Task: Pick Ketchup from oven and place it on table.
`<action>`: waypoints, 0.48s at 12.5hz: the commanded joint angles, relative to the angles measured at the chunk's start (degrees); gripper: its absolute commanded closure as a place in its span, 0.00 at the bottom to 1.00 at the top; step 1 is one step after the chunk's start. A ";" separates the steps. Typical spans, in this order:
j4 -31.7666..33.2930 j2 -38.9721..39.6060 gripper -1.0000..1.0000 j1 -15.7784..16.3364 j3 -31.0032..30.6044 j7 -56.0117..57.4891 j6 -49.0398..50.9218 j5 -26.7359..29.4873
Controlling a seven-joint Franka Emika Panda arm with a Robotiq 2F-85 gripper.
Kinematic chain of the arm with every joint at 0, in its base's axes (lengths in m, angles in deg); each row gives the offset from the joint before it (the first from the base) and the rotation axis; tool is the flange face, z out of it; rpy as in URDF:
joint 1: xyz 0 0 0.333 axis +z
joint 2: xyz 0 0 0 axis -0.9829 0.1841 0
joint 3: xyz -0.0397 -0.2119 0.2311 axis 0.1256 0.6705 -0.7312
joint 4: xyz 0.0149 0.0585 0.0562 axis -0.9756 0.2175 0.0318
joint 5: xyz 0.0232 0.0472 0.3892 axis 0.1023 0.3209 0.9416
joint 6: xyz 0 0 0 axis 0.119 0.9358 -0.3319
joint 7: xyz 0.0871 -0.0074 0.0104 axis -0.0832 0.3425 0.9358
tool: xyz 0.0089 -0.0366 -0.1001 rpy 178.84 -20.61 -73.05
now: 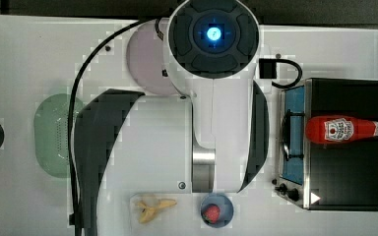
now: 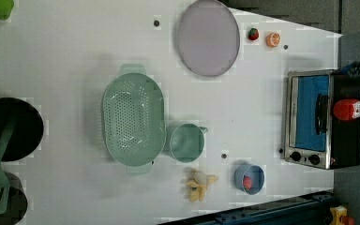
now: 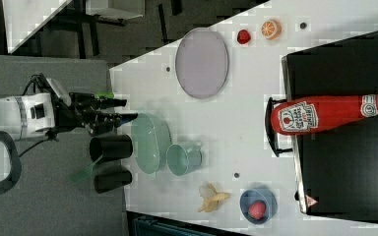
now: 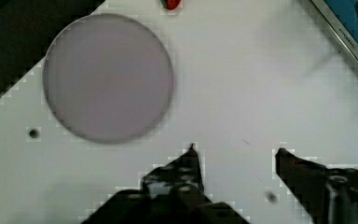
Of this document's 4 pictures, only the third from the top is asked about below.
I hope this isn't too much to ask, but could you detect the knitted peeled banana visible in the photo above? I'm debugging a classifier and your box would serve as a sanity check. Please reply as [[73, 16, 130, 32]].
[[197, 183, 230, 212]]

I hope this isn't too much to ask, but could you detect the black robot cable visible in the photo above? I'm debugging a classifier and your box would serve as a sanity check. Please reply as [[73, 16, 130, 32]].
[[18, 73, 60, 158]]

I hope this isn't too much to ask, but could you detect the black toaster oven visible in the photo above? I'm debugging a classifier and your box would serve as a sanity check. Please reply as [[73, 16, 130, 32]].
[[265, 30, 378, 223]]

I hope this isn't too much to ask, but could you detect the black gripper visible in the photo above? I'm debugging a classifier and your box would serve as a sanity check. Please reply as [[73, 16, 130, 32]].
[[52, 92, 138, 136]]

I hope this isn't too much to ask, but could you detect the knitted orange half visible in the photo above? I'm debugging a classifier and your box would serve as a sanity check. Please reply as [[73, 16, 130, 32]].
[[261, 19, 282, 40]]

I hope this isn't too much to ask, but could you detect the red knitted fruit in bowl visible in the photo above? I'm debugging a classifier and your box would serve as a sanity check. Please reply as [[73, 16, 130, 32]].
[[248, 201, 267, 220]]

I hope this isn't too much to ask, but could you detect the blue bowl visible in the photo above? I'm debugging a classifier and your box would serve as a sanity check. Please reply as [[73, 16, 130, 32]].
[[239, 188, 278, 224]]

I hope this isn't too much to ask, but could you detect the green spatula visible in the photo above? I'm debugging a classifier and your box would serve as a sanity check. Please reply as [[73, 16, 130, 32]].
[[69, 156, 102, 183]]

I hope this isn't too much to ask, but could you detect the green mug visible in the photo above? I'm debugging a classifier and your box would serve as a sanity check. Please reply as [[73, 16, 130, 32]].
[[166, 142, 202, 176]]

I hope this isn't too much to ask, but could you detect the black pot lower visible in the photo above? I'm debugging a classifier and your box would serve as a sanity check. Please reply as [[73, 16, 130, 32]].
[[94, 170, 133, 194]]

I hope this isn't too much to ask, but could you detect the red knitted ketchup bottle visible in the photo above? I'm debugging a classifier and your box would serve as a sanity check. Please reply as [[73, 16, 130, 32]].
[[270, 93, 378, 136]]

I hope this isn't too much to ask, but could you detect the black pot upper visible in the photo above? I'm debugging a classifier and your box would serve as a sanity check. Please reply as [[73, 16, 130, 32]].
[[89, 135, 133, 162]]

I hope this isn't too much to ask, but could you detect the black pot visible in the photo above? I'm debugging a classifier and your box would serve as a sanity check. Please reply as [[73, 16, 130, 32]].
[[89, 135, 133, 162], [94, 170, 133, 194]]

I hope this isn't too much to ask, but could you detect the red knitted strawberry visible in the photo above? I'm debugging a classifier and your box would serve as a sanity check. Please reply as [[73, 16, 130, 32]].
[[237, 29, 251, 44]]

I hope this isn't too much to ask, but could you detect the green knitted vegetable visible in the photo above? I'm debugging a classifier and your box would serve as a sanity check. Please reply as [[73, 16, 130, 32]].
[[94, 92, 115, 98]]

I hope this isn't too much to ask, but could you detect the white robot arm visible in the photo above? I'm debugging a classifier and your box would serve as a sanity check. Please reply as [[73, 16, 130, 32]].
[[0, 92, 138, 195]]

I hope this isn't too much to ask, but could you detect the green colander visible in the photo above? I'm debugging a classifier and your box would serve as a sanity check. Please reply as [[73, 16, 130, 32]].
[[131, 113, 171, 174]]

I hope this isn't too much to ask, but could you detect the grey oval plate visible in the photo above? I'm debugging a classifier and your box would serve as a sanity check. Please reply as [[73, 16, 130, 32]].
[[175, 28, 229, 99]]

